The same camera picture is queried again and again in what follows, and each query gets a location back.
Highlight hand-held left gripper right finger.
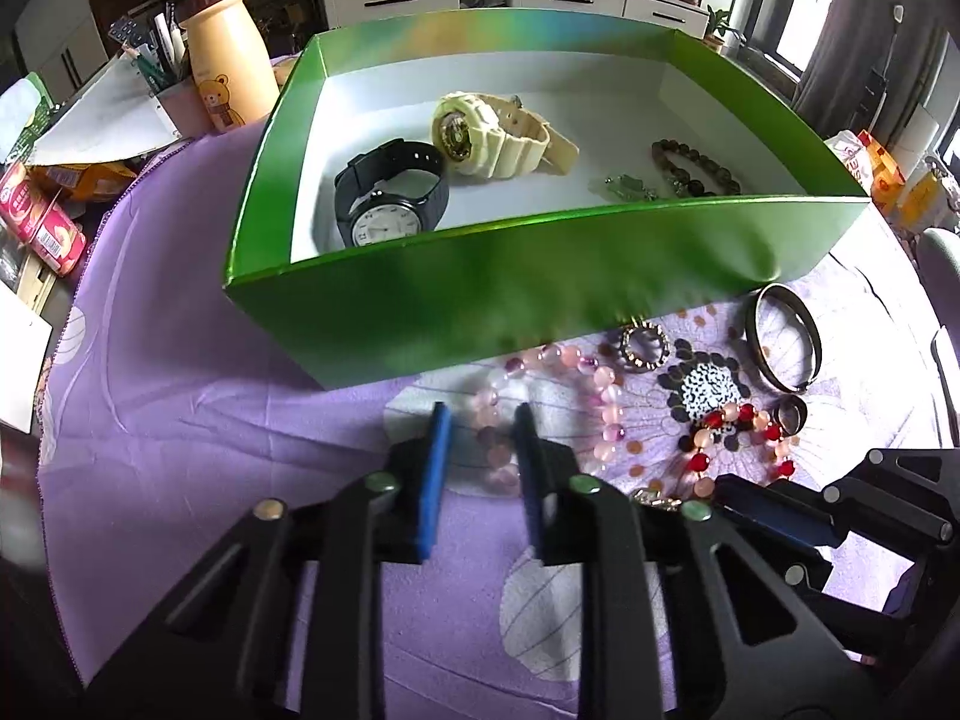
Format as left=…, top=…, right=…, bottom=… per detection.
left=512, top=403, right=901, bottom=720

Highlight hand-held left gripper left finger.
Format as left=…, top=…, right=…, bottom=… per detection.
left=82, top=403, right=455, bottom=720

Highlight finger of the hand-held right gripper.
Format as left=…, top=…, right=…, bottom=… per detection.
left=712, top=448, right=960, bottom=563
left=780, top=562, right=931, bottom=668

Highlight pink bead bracelet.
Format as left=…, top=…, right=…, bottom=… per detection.
left=469, top=343, right=627, bottom=496

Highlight red bead bracelet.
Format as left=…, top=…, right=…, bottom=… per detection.
left=679, top=403, right=797, bottom=500

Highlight small dark ring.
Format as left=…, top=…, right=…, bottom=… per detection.
left=772, top=395, right=809, bottom=436

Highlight gold rhinestone ring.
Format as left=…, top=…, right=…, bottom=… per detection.
left=619, top=321, right=671, bottom=374

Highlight metal bangle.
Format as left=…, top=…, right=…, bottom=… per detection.
left=746, top=283, right=824, bottom=393

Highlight green cardboard box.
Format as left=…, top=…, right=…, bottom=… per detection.
left=221, top=7, right=872, bottom=391

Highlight purple floral cloth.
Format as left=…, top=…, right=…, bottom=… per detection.
left=36, top=56, right=938, bottom=698

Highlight black wrist watch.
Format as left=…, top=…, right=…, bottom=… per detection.
left=332, top=139, right=451, bottom=250

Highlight grey chair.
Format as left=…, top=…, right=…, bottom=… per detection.
left=919, top=229, right=960, bottom=331

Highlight cream wrist watch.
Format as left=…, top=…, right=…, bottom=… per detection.
left=429, top=92, right=581, bottom=179

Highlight yellow orange packets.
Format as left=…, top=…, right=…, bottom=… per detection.
left=862, top=131, right=960, bottom=230

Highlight white plastic bag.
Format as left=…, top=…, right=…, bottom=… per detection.
left=825, top=127, right=878, bottom=196

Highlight white flat box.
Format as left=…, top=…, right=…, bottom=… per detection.
left=0, top=289, right=53, bottom=436

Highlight pink pen holder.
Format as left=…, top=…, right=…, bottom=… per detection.
left=154, top=75, right=215, bottom=137

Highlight orange snack packet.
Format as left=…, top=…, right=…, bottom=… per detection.
left=30, top=157, right=140, bottom=202

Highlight red snack packets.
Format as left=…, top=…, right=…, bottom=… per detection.
left=0, top=161, right=89, bottom=276

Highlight beige bottle with red lid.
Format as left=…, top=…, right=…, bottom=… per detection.
left=165, top=0, right=280, bottom=134

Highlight white paper sheet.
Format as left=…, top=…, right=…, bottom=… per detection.
left=26, top=56, right=181, bottom=166

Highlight small potted plant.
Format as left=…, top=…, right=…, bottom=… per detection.
left=701, top=7, right=740, bottom=53

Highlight grey curtain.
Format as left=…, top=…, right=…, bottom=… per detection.
left=791, top=0, right=946, bottom=136

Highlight bushy plant in dark planter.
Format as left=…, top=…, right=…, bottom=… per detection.
left=244, top=0, right=316, bottom=53

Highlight bunch of pens and pencils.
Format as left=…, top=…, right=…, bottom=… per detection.
left=120, top=4, right=188, bottom=91

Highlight remote control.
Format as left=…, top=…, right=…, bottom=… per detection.
left=109, top=15, right=155, bottom=50

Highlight green white packet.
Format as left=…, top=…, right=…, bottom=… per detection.
left=0, top=73, right=57, bottom=162

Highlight green jade chain bracelet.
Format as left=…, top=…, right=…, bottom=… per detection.
left=589, top=172, right=661, bottom=203

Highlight dark brown bead bracelet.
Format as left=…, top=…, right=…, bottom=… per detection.
left=651, top=139, right=742, bottom=200

